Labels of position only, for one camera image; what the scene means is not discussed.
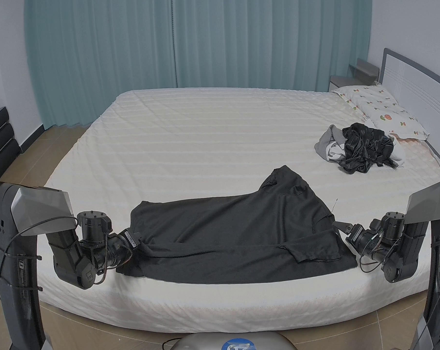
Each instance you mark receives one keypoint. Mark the grey bedside table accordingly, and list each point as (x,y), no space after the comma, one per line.
(342,81)

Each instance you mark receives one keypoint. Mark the blue-green curtain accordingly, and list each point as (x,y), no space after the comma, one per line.
(96,49)
(271,31)

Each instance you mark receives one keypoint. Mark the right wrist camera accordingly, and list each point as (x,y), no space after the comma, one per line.
(376,226)

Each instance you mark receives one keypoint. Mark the pile of clothes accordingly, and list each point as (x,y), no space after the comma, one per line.
(366,148)

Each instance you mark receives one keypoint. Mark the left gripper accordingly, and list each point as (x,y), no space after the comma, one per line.
(125,250)

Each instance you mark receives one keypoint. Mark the black T-shirt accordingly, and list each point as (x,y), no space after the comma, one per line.
(223,239)

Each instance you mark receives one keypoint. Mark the white printed pillow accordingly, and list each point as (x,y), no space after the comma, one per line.
(380,106)

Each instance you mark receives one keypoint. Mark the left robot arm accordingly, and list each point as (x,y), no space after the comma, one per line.
(41,206)

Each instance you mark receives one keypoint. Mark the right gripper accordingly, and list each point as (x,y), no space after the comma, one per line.
(362,242)

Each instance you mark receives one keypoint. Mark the bed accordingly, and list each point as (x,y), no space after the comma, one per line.
(205,140)

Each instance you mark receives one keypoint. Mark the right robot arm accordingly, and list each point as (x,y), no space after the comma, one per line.
(426,202)

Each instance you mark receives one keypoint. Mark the black chest of drawers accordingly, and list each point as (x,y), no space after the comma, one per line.
(1,144)

